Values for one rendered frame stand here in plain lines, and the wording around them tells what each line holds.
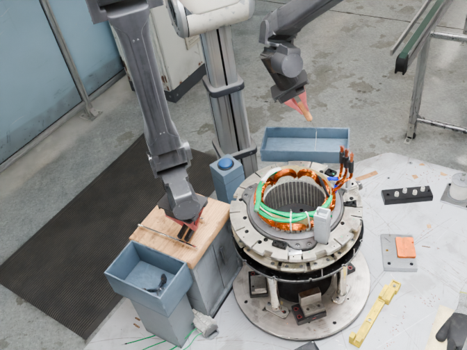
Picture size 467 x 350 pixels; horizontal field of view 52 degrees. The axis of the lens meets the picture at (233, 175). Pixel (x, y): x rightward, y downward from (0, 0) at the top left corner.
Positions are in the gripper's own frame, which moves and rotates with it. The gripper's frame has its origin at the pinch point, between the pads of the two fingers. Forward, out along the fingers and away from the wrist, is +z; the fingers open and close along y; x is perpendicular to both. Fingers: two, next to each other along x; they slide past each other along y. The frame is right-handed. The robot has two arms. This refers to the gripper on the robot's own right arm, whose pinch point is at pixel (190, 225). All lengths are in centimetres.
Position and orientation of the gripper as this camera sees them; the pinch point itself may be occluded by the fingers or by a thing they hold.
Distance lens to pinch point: 118.2
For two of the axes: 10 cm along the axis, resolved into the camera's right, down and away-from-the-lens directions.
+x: 4.7, -6.9, 5.5
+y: 8.7, 2.7, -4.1
